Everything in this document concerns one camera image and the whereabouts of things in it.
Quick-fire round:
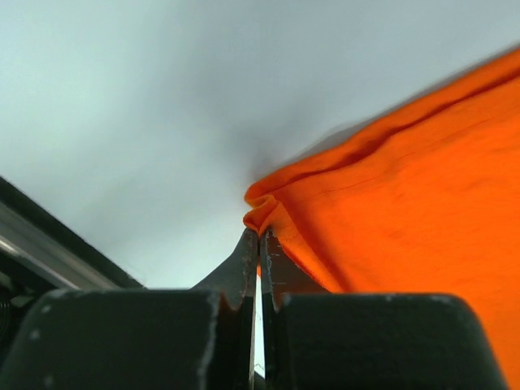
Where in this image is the aluminium front frame rail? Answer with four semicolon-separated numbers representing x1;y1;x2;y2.
1;179;143;290

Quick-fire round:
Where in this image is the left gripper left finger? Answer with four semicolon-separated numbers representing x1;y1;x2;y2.
192;228;258;389

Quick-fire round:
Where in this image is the orange t shirt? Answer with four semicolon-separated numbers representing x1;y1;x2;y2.
244;50;519;389

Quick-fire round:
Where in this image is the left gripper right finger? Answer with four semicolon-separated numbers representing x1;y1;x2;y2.
259;227;328;389

